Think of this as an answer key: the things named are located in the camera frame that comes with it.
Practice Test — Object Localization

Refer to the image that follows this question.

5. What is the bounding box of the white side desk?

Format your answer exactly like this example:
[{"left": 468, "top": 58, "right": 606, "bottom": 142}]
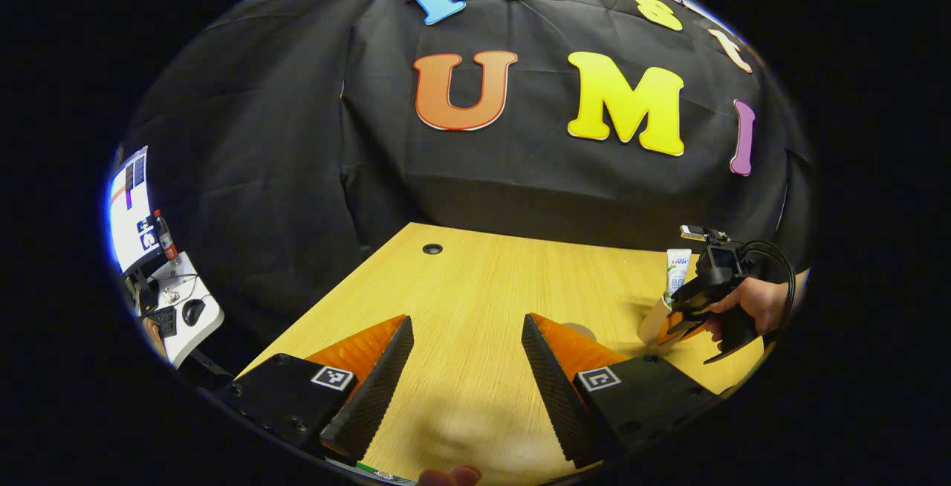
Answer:
[{"left": 130, "top": 251, "right": 226, "bottom": 369}]

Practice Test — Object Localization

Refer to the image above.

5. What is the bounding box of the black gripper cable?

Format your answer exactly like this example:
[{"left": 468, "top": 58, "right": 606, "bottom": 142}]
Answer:
[{"left": 741, "top": 240, "right": 798, "bottom": 332}]

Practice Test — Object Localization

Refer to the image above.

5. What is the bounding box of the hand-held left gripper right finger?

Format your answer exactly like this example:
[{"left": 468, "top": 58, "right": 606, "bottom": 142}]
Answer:
[{"left": 521, "top": 313, "right": 721, "bottom": 470}]

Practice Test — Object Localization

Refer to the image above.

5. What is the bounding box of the black backdrop cloth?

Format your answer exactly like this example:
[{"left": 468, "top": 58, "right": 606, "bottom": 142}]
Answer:
[{"left": 111, "top": 0, "right": 814, "bottom": 368}]

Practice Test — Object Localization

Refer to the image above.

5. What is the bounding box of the white toothpaste tube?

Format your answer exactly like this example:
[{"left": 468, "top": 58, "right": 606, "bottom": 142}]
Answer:
[{"left": 666, "top": 248, "right": 693, "bottom": 298}]

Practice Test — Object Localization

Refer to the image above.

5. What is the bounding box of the wooden desktop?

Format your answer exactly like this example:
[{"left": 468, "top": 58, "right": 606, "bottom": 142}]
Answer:
[{"left": 236, "top": 222, "right": 777, "bottom": 486}]

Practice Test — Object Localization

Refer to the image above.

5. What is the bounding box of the black keyboard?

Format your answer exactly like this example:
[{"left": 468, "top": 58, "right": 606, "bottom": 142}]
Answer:
[{"left": 144, "top": 305, "right": 178, "bottom": 339}]

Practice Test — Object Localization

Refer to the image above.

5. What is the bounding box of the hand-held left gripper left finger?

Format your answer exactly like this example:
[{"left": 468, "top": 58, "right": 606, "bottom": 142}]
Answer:
[{"left": 215, "top": 314, "right": 415, "bottom": 465}]

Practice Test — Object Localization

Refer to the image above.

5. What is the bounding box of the beige cup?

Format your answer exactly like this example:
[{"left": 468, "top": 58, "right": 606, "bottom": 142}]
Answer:
[{"left": 637, "top": 291, "right": 674, "bottom": 346}]

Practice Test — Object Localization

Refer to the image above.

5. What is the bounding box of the computer monitor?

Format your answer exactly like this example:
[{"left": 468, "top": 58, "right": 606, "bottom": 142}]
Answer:
[{"left": 109, "top": 146, "right": 161, "bottom": 273}]

